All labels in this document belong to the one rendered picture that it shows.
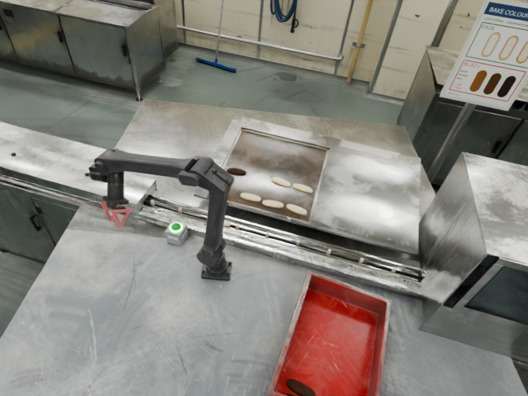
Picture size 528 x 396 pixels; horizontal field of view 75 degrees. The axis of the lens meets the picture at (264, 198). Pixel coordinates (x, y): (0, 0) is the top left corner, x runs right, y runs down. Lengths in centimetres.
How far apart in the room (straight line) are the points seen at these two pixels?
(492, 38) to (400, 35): 270
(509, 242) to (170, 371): 113
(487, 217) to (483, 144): 194
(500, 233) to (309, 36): 407
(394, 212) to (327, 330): 67
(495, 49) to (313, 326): 145
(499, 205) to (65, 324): 153
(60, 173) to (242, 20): 377
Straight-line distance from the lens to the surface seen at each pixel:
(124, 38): 395
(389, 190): 181
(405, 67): 472
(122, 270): 153
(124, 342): 137
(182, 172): 108
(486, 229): 126
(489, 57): 198
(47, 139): 232
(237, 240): 151
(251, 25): 512
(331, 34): 492
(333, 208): 166
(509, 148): 327
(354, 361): 137
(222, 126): 225
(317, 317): 140
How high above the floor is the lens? 204
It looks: 44 degrees down
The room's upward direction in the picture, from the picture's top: 7 degrees clockwise
